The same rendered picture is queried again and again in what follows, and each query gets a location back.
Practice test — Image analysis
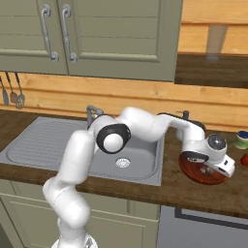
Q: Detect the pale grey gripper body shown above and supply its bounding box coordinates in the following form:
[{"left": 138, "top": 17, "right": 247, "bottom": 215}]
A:
[{"left": 200, "top": 162, "right": 217, "bottom": 178}]

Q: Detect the green lower cupboard door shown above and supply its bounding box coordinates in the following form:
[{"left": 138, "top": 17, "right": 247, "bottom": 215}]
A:
[{"left": 0, "top": 179, "right": 161, "bottom": 248}]

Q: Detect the grey sink tap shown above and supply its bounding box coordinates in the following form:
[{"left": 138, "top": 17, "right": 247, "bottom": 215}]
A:
[{"left": 85, "top": 104, "right": 105, "bottom": 131}]

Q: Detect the wide green cupboard door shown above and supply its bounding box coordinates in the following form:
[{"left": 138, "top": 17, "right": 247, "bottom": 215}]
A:
[{"left": 57, "top": 0, "right": 184, "bottom": 82}]

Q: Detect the steel sink with drainer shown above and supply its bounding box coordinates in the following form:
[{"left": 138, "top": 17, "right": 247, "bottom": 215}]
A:
[{"left": 0, "top": 115, "right": 166, "bottom": 187}]

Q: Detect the narrow green cupboard door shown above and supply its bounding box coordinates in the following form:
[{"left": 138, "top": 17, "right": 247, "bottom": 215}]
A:
[{"left": 0, "top": 0, "right": 70, "bottom": 76}]

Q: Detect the grey dishwasher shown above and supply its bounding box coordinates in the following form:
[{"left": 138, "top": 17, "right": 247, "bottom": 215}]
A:
[{"left": 156, "top": 204, "right": 248, "bottom": 248}]

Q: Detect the dark wooden shelf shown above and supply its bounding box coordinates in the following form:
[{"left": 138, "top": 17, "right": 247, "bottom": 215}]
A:
[{"left": 173, "top": 52, "right": 248, "bottom": 90}]

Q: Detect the clear drinking glass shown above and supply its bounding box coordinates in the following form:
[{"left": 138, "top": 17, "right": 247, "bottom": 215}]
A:
[{"left": 205, "top": 24, "right": 229, "bottom": 62}]

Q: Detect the hanging grey slotted spoon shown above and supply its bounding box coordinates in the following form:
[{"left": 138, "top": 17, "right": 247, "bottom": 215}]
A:
[{"left": 14, "top": 72, "right": 26, "bottom": 110}]

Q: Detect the hanging grey knife-shaped tool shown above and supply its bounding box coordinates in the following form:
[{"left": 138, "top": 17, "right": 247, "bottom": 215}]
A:
[{"left": 0, "top": 75, "right": 11, "bottom": 107}]

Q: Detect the dark dishwasher handle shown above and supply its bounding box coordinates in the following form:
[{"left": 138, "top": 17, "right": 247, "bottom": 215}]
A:
[{"left": 174, "top": 207, "right": 248, "bottom": 231}]

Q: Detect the grey curved cupboard handle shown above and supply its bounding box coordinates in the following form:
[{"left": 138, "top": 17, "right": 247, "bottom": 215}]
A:
[
  {"left": 61, "top": 3, "right": 78, "bottom": 64},
  {"left": 40, "top": 3, "right": 60, "bottom": 63}
]

